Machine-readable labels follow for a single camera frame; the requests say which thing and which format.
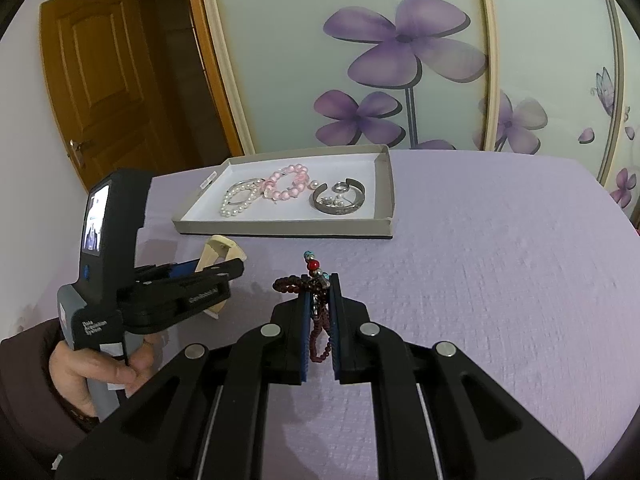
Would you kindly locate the flower print wardrobe doors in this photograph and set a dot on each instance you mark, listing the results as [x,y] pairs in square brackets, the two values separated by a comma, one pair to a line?
[400,60]

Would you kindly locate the brown wooden door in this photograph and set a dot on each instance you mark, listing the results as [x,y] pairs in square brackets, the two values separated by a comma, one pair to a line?
[100,85]

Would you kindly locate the grey cardboard tray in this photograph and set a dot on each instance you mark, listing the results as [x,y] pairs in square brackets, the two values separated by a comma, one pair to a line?
[280,227]

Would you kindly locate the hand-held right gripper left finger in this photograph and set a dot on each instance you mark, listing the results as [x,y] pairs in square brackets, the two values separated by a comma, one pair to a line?
[303,340]

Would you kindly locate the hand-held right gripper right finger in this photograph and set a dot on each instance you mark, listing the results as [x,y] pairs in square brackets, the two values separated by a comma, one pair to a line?
[336,340]

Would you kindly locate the cream wide bangle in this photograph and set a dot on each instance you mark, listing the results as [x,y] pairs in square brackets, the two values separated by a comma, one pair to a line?
[220,252]

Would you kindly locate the cluster of pearl earrings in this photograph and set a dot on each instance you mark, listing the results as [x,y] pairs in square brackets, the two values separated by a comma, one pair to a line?
[331,202]

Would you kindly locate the person's left forearm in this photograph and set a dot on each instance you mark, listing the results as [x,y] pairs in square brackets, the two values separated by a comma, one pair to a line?
[25,400]

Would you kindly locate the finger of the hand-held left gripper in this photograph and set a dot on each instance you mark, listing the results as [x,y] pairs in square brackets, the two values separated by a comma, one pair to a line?
[175,270]
[200,296]

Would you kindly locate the person's left hand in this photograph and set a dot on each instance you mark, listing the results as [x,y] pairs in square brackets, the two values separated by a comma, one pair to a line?
[100,365]

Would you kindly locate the thin silver bangle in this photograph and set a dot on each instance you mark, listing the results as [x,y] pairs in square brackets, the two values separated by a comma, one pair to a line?
[239,183]

